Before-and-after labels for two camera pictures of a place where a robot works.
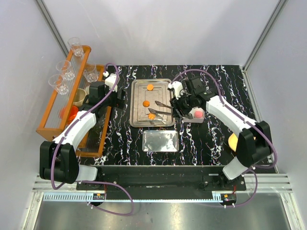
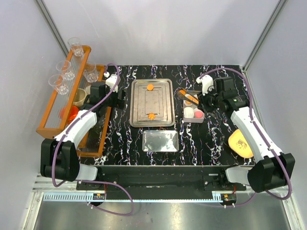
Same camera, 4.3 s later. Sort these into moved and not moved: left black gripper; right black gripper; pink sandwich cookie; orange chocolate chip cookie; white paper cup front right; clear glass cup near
Moved: right black gripper; orange chocolate chip cookie
Not moved: pink sandwich cookie; clear glass cup near; left black gripper; white paper cup front right
